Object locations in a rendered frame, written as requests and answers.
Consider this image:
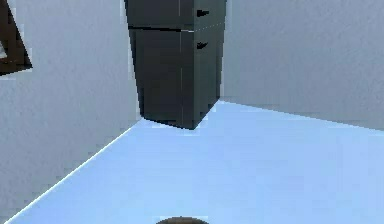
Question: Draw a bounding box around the brown round object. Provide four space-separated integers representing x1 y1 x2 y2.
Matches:
155 216 211 224

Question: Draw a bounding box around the dark brown framed picture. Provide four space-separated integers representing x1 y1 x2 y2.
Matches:
0 0 34 77

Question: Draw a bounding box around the dark grey refrigerator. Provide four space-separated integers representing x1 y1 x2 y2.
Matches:
123 0 228 131

